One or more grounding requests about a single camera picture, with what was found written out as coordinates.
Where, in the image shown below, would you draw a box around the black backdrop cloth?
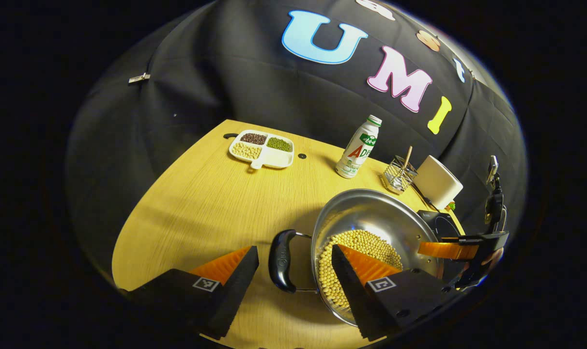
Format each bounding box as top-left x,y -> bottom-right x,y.
66,0 -> 529,286

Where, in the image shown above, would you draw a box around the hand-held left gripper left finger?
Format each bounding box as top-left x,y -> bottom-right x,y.
117,245 -> 260,340

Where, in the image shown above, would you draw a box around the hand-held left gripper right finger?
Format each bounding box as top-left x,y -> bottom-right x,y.
331,244 -> 462,342

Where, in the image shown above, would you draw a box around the white divided bean dish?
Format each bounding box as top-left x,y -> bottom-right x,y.
228,129 -> 295,170

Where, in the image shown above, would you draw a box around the wooden-handled spoon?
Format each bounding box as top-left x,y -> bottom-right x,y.
395,145 -> 414,187

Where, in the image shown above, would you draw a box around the pile of yellow soybeans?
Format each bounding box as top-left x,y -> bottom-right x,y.
318,229 -> 403,311

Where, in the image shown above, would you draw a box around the steel pot with black handles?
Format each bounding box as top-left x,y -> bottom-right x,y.
268,189 -> 444,326

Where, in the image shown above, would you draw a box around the white drink bottle green label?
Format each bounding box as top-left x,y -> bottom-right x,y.
335,114 -> 383,179

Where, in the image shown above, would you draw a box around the white toaster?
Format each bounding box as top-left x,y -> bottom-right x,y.
413,155 -> 464,210

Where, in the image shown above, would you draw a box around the metal wire utensil holder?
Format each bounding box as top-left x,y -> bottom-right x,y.
381,155 -> 418,195

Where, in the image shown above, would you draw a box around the black induction cooktop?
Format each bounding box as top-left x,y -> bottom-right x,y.
416,209 -> 463,238

